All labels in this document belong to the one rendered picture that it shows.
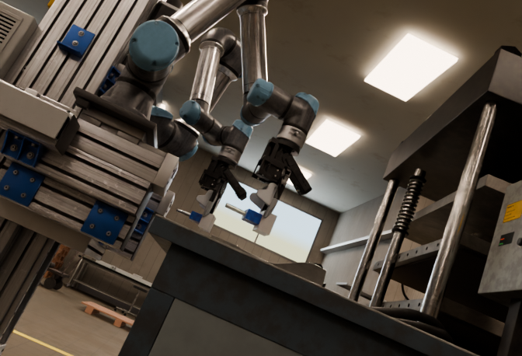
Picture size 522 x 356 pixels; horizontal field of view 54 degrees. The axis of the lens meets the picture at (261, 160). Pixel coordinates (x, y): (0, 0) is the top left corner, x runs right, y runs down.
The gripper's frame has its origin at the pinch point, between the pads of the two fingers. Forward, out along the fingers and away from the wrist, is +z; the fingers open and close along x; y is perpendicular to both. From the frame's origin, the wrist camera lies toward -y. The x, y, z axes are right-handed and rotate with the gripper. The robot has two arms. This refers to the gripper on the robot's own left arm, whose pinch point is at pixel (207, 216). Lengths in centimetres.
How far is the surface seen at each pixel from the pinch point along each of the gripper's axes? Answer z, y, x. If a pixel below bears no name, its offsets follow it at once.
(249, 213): 1.7, -17.8, 39.7
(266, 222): 2.1, -22.5, 38.5
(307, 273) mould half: 5.0, -37.2, 4.0
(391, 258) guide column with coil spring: -30, -74, -87
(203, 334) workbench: 32, -23, 66
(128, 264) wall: 7, 329, -999
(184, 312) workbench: 29, -18, 67
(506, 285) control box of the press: -14, -93, 9
